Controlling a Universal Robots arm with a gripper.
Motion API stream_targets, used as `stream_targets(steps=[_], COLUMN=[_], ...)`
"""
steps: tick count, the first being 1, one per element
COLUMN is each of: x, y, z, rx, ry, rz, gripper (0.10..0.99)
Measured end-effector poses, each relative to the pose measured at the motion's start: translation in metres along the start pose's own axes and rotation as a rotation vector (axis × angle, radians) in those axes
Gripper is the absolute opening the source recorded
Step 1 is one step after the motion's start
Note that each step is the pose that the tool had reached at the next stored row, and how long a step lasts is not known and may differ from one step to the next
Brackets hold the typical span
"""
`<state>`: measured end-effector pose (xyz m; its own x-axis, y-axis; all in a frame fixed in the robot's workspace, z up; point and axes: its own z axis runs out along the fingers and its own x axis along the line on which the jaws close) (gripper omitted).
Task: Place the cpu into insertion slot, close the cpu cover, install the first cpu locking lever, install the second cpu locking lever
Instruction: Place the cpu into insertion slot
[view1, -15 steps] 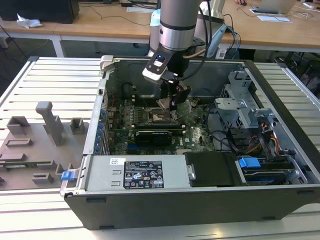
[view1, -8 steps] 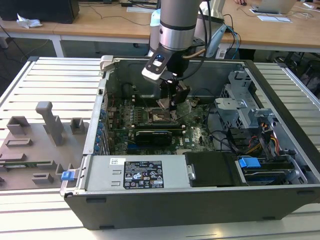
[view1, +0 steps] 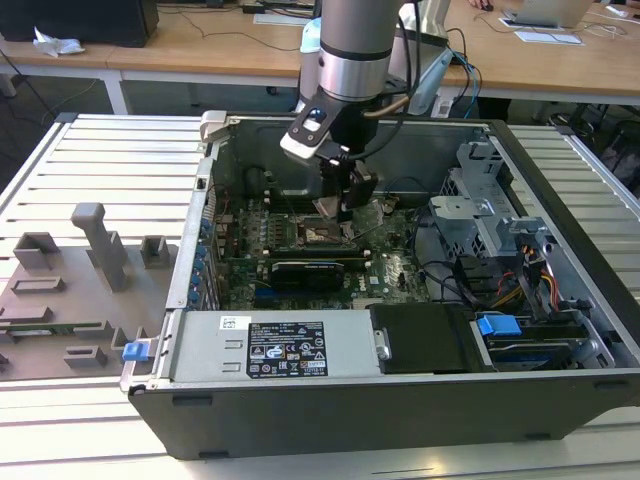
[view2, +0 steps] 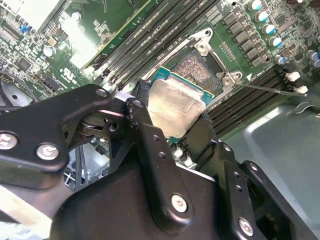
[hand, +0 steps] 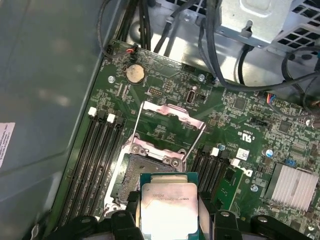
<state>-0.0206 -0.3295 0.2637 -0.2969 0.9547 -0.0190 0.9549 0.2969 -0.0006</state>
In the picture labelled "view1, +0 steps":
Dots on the wooden office desk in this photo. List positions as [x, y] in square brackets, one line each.
[200, 55]

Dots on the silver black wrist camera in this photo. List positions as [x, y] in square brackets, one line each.
[307, 127]

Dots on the silver power supply unit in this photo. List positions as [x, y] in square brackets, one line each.
[200, 345]

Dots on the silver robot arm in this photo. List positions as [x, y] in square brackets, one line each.
[355, 55]

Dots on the CPU socket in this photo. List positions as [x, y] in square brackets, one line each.
[303, 231]

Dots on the black plastic cover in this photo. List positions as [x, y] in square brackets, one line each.
[425, 340]

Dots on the green motherboard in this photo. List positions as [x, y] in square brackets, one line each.
[390, 280]

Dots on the blue disk carrier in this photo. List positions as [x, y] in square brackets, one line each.
[497, 330]

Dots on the green RAM stick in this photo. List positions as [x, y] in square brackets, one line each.
[50, 328]

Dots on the black hard disk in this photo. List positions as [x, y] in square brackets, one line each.
[530, 357]

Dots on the blue plastic latch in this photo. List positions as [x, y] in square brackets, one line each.
[136, 351]

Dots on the perforated metal drive cage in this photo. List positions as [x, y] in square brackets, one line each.
[475, 220]

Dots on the silver laptop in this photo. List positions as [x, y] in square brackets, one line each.
[550, 12]

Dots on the grey parts rack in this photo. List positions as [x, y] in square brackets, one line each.
[60, 310]

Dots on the black graphics card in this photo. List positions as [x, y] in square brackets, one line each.
[310, 277]

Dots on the crumpled white paper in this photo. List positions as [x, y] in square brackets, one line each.
[55, 42]

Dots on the open PC case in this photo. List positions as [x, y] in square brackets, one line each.
[350, 415]

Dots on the blue expansion slot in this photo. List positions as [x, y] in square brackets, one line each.
[263, 293]

